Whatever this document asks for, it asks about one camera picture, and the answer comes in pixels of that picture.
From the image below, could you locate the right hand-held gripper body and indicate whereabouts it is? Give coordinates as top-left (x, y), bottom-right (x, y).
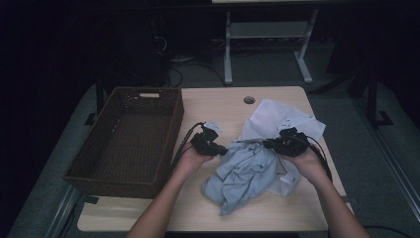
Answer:
top-left (275, 118), bottom-right (312, 159)

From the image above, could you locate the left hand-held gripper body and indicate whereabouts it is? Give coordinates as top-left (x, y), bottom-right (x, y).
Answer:
top-left (190, 121), bottom-right (223, 157)

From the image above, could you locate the person's left hand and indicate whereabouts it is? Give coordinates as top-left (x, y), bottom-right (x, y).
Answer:
top-left (170, 142), bottom-right (216, 182)

